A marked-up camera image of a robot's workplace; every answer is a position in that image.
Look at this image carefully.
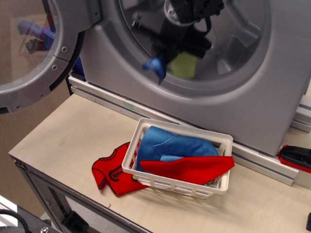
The light blue felt cloth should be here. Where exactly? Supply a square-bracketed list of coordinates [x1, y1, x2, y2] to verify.
[136, 126, 219, 172]

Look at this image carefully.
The white plastic laundry basket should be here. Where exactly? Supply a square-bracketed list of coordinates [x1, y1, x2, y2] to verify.
[122, 118, 233, 199]

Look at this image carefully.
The red felt cloth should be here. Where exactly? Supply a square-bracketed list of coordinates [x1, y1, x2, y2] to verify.
[140, 156, 235, 185]

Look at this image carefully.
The grey round machine door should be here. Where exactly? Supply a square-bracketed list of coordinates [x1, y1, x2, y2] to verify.
[0, 0, 101, 115]

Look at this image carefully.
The grey toy washing machine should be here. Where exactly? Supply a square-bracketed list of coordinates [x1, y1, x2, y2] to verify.
[81, 0, 311, 155]

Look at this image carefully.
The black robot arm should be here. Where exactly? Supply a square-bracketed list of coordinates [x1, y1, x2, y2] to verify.
[131, 0, 225, 64]

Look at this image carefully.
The black cable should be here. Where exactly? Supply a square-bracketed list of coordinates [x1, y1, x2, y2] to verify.
[0, 208, 31, 233]

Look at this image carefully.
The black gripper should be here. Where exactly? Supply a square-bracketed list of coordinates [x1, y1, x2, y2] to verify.
[131, 12, 212, 64]

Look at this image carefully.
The dark blue printed cloth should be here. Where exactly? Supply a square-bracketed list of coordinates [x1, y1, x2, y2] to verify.
[142, 52, 167, 85]

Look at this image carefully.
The red printed toy shirt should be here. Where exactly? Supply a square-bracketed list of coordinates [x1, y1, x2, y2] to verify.
[91, 142, 147, 196]

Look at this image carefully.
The grey metal table frame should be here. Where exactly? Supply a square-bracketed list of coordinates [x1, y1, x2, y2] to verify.
[11, 156, 149, 233]

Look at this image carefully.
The aluminium profile rail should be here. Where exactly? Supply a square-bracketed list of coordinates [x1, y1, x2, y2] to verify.
[68, 76, 311, 185]

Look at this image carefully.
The red and black tool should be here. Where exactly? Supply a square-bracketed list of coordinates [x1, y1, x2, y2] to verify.
[277, 145, 311, 173]

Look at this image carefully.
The green felt cloth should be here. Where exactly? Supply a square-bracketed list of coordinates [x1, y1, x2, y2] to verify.
[171, 52, 197, 79]

